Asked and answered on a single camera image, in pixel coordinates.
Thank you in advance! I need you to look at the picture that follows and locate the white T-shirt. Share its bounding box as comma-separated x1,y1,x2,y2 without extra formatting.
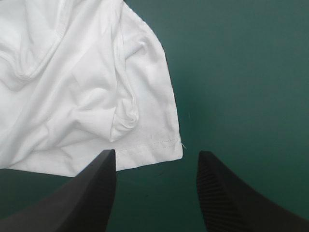
0,0,190,179

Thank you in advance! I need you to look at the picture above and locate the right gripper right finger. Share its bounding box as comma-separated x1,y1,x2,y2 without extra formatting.
197,150,309,232

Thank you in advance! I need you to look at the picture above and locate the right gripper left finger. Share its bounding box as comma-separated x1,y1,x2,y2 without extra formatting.
0,149,118,232

